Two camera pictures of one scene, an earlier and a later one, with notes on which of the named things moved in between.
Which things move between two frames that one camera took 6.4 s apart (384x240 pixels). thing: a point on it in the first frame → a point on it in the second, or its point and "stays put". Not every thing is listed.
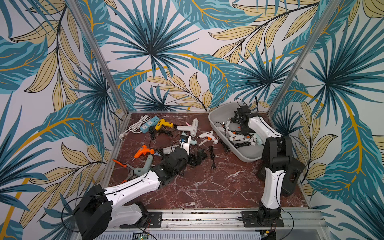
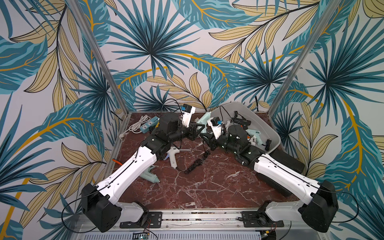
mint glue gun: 258,140 stays put
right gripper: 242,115 → 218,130
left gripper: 194,161 → 192,127
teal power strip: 145,127 stays put
